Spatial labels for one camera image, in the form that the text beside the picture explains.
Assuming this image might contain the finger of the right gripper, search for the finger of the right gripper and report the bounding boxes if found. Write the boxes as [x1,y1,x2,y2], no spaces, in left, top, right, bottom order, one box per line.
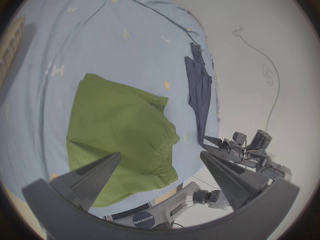
[203,135,224,149]
[201,144,227,160]

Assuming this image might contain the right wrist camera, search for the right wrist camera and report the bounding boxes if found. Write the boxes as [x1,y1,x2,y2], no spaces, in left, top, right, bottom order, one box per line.
[232,131,247,144]

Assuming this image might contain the green shorts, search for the green shorts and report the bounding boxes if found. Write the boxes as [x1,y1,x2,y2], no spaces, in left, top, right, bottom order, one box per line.
[66,73,181,208]

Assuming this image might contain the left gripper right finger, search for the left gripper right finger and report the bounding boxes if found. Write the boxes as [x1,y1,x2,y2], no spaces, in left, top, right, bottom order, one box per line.
[199,151,274,213]

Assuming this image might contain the grey cable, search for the grey cable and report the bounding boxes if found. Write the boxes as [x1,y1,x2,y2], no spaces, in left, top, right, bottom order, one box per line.
[232,25,281,135]

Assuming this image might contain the bed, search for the bed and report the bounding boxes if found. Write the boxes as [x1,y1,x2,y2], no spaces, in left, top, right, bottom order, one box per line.
[0,0,320,218]

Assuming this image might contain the dark blue garment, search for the dark blue garment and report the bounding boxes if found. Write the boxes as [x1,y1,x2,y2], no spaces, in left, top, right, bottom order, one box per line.
[185,42,213,146]

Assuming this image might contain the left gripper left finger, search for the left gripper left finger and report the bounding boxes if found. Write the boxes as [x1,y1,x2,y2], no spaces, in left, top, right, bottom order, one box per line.
[49,151,122,213]

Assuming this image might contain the round woven basket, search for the round woven basket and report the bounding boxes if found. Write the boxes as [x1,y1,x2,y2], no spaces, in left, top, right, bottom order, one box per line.
[0,15,26,90]

